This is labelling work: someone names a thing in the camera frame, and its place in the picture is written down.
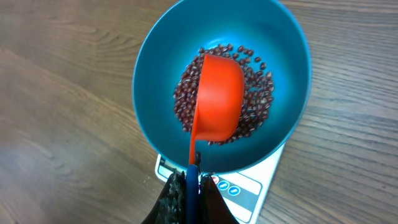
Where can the orange scoop with blue handle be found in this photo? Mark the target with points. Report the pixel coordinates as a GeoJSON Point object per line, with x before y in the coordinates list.
{"type": "Point", "coordinates": [218, 108]}

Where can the white digital kitchen scale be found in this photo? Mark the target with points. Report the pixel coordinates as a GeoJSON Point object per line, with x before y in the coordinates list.
{"type": "Point", "coordinates": [245, 191]}

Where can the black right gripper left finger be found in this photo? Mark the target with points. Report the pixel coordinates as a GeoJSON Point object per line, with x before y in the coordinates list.
{"type": "Point", "coordinates": [170, 205]}

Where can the teal plastic bowl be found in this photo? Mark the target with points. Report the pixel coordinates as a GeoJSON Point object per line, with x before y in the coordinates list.
{"type": "Point", "coordinates": [266, 27]}

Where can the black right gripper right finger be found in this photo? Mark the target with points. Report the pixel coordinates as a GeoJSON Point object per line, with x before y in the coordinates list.
{"type": "Point", "coordinates": [212, 209]}

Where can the red beans in bowl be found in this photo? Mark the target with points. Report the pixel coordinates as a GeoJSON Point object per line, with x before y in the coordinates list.
{"type": "Point", "coordinates": [257, 91]}

